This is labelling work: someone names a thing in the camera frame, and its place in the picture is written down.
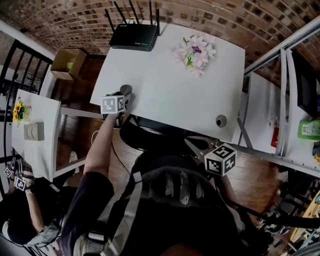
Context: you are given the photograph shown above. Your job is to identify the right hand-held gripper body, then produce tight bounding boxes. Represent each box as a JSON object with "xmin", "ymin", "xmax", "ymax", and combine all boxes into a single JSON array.
[{"xmin": 198, "ymin": 141, "xmax": 238, "ymax": 178}]

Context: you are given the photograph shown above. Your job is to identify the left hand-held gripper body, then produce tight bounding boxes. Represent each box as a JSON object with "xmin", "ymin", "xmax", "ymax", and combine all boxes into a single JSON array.
[{"xmin": 100, "ymin": 92, "xmax": 126, "ymax": 130}]

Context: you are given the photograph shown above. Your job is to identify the grey computer mouse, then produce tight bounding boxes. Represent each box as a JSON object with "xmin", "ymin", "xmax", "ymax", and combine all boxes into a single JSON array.
[{"xmin": 119, "ymin": 84, "xmax": 133, "ymax": 96}]

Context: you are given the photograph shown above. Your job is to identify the person's right forearm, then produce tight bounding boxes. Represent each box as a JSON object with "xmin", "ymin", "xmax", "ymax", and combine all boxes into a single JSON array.
[{"xmin": 219, "ymin": 174, "xmax": 240, "ymax": 203}]

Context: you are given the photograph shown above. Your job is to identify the person's left forearm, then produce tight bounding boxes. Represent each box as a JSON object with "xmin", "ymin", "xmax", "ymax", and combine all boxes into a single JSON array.
[{"xmin": 82, "ymin": 113, "xmax": 121, "ymax": 176}]

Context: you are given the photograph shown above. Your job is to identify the open cardboard box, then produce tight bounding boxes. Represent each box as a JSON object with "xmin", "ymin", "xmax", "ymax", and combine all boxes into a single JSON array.
[{"xmin": 50, "ymin": 48, "xmax": 88, "ymax": 81}]

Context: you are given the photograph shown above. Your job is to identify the black router with antennas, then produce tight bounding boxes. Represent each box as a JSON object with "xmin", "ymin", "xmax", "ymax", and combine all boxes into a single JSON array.
[{"xmin": 104, "ymin": 0, "xmax": 161, "ymax": 53}]

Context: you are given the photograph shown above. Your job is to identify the red package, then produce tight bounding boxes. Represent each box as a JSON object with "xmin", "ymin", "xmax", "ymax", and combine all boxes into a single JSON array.
[{"xmin": 271, "ymin": 126, "xmax": 280, "ymax": 148}]

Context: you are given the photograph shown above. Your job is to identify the person's torso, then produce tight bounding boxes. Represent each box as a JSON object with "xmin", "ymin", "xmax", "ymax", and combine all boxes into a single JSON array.
[{"xmin": 59, "ymin": 152, "xmax": 251, "ymax": 256}]

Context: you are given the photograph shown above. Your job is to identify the pale pink flowers in pot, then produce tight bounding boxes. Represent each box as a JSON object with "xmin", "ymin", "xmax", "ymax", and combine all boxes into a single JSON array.
[{"xmin": 171, "ymin": 34, "xmax": 217, "ymax": 78}]

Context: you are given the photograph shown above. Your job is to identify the grey rectangular box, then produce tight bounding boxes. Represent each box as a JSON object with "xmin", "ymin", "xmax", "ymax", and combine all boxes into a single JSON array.
[{"xmin": 23, "ymin": 121, "xmax": 45, "ymax": 142}]

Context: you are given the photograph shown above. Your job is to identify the white metal shelf rack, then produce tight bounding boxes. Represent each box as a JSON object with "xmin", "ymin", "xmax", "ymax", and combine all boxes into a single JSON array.
[{"xmin": 231, "ymin": 14, "xmax": 320, "ymax": 178}]

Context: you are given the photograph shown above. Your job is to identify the small white side table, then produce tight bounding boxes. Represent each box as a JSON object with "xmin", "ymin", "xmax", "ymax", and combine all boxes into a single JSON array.
[{"xmin": 10, "ymin": 89, "xmax": 103, "ymax": 183}]

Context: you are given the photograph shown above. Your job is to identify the black metal railing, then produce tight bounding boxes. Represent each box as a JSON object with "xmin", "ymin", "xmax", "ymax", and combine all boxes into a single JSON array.
[{"xmin": 0, "ymin": 38, "xmax": 56, "ymax": 196}]

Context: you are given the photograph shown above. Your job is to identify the green detergent bottle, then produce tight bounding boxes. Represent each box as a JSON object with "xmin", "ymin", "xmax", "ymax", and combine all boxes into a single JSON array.
[{"xmin": 297, "ymin": 119, "xmax": 320, "ymax": 141}]

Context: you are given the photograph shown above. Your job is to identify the sunflowers in white pot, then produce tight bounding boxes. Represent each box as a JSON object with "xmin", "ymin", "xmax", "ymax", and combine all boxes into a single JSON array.
[{"xmin": 12, "ymin": 96, "xmax": 33, "ymax": 128}]

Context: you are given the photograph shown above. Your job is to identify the black monitor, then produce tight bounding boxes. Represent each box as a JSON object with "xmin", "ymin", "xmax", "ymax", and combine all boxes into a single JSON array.
[{"xmin": 291, "ymin": 49, "xmax": 318, "ymax": 118}]

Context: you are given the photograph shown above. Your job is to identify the light wooden round table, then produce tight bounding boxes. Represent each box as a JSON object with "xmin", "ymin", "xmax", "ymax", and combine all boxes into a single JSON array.
[{"xmin": 289, "ymin": 192, "xmax": 320, "ymax": 246}]

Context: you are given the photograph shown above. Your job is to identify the round grey cable grommet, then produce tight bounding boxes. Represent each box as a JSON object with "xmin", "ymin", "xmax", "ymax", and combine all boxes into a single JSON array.
[{"xmin": 215, "ymin": 114, "xmax": 228, "ymax": 129}]

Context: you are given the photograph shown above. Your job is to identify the pale shoulder strap harness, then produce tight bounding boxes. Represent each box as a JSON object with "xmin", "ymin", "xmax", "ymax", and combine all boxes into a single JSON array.
[{"xmin": 73, "ymin": 171, "xmax": 143, "ymax": 256}]

